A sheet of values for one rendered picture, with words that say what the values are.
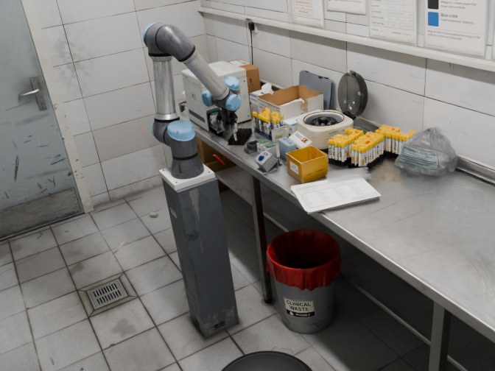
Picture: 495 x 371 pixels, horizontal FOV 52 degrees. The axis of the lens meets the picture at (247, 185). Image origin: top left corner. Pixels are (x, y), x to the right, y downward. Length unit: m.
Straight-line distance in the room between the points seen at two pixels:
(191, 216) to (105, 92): 1.86
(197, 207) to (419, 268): 1.06
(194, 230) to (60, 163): 1.83
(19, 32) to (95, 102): 0.70
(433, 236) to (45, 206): 2.98
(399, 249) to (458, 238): 0.20
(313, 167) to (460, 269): 0.77
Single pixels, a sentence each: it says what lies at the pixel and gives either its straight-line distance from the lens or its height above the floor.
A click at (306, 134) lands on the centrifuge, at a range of 2.47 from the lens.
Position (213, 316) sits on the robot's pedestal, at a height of 0.12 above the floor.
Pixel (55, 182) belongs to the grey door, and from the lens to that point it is 4.02.
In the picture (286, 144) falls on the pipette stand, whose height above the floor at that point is 0.97.
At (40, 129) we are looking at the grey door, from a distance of 3.88.
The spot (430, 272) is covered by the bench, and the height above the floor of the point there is 0.88.
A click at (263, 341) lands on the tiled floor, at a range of 2.69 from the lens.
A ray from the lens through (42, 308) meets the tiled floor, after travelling 3.31.
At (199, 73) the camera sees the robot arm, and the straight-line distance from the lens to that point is 2.23.
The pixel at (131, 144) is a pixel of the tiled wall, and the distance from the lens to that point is 4.13.
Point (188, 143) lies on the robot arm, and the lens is 2.23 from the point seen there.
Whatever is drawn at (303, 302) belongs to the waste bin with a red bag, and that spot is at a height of 0.23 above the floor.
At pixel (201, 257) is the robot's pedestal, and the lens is 2.45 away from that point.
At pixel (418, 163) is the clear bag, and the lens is 2.24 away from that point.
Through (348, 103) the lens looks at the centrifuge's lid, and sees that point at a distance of 2.65.
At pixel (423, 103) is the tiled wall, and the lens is 2.37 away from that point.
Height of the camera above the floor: 1.89
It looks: 28 degrees down
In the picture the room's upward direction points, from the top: 7 degrees counter-clockwise
